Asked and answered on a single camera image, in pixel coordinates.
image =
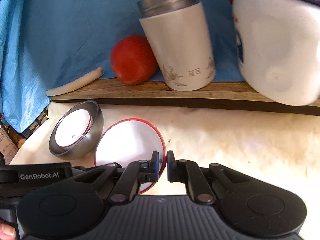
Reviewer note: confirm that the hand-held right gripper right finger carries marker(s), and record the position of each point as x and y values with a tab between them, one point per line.
171	166

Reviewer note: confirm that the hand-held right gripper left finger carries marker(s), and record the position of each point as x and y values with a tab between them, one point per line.
156	166

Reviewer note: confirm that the white red-rimmed bowl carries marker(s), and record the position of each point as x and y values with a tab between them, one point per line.
72	127
127	142

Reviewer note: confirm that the stainless steel bowl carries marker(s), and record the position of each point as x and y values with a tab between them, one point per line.
92	135

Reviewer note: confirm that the person's left hand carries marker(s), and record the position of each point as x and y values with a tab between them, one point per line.
6	231

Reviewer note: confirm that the large printed cardboard box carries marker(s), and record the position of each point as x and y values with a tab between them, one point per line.
7	145

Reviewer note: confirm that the black plastic crate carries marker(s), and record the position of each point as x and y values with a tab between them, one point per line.
37	125

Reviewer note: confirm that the cream paper table cover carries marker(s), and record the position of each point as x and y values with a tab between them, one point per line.
225	142

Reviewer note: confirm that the wooden shelf board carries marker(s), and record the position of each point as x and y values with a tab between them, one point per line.
150	92

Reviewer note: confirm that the white rolling pin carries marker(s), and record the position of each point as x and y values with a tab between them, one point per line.
75	83

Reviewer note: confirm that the red tomato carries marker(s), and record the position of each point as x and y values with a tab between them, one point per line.
132	60

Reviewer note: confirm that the white thermos cup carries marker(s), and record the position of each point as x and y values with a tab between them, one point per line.
180	45

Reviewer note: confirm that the blue work coat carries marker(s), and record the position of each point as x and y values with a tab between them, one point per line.
75	30

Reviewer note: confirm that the white bottle with blue lid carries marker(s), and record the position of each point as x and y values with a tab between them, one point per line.
275	42

